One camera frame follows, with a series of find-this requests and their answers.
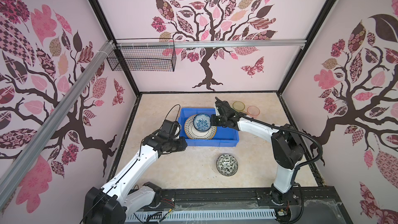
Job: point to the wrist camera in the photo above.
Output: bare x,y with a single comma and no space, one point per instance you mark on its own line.
221,107
170,129

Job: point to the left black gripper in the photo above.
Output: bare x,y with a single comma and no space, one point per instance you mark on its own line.
182,146

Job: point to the black wire basket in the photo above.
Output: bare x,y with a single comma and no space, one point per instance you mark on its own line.
143,54

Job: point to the blue plastic bin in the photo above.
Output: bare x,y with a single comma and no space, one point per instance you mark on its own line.
225,137

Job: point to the white slotted cable duct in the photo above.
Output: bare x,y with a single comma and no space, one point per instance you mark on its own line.
163,217

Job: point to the pink transparent cup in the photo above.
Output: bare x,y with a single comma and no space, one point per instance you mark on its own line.
253,111

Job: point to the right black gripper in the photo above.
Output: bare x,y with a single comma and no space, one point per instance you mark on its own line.
212,120

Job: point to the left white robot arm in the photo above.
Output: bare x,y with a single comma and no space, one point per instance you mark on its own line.
113,202

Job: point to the dotted plate yellow rim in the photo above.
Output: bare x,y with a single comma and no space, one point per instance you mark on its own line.
193,134

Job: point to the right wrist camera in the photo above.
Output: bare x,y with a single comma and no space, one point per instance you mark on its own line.
221,107

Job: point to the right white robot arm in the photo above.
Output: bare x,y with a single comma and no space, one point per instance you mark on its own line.
288,149

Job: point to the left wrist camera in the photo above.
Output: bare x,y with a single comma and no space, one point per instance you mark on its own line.
170,129

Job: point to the aluminium rail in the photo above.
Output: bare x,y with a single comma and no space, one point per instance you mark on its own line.
214,43
20,167

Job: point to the green black patterned bowl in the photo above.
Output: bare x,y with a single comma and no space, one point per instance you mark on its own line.
227,165

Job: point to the aluminium rail left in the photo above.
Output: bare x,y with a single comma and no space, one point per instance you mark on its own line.
20,167

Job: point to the green transparent cup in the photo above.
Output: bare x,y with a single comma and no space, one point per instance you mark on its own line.
239,106

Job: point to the aluminium rail back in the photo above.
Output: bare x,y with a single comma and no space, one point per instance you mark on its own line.
214,43

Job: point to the blue floral ceramic bowl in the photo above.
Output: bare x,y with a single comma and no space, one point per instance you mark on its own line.
202,122

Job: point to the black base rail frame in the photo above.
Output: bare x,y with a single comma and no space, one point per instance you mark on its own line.
301,205

